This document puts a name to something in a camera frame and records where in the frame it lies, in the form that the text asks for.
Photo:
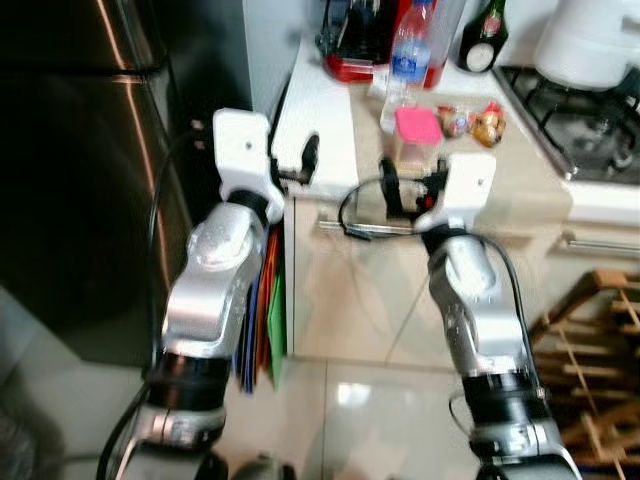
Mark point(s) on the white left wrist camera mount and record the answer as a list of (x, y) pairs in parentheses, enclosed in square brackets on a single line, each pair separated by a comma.
[(240, 145)]

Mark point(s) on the small shiny snack packet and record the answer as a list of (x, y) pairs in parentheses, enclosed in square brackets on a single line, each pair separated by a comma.
[(455, 122)]

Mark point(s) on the orange cutting board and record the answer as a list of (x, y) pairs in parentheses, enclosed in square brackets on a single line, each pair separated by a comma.
[(268, 300)]

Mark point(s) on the clear plastic water bottle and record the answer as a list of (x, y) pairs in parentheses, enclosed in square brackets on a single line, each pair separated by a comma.
[(408, 60)]

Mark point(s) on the white kettle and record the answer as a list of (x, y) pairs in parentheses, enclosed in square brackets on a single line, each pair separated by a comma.
[(585, 45)]

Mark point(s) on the steel gas stove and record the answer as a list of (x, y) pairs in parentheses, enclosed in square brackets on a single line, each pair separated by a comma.
[(590, 130)]

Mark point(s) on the red kitchen appliance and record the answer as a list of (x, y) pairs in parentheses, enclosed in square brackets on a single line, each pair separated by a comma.
[(345, 68)]

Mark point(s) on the golden shiny snack packet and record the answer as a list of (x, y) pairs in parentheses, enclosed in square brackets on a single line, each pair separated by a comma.
[(489, 125)]

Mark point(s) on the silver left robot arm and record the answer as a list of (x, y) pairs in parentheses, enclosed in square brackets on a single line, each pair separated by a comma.
[(210, 290)]

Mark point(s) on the beige counter mat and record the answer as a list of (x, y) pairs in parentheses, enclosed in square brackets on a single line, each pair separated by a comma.
[(520, 170)]

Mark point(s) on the green wine bottle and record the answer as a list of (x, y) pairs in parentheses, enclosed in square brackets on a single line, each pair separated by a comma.
[(482, 45)]

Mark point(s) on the grey robot leg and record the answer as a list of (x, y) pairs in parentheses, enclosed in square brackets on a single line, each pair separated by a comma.
[(265, 470)]

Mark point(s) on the cream kitchen counter cabinet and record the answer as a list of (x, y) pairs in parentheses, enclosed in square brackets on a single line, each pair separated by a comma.
[(340, 300)]

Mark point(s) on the pink lid food container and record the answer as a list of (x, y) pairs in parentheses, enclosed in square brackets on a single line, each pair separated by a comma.
[(418, 127)]

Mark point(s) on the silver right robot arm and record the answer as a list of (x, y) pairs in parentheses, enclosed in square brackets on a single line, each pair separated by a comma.
[(475, 310)]

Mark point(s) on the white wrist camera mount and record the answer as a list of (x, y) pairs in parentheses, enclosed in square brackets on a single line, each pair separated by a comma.
[(240, 145), (465, 185)]

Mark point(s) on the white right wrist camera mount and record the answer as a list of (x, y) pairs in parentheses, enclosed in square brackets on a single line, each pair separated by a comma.
[(465, 185)]

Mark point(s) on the blue cutting board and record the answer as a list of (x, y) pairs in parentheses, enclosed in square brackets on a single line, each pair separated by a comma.
[(248, 350)]

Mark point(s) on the wooden wine rack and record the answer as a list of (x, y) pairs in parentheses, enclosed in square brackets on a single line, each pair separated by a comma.
[(612, 280)]

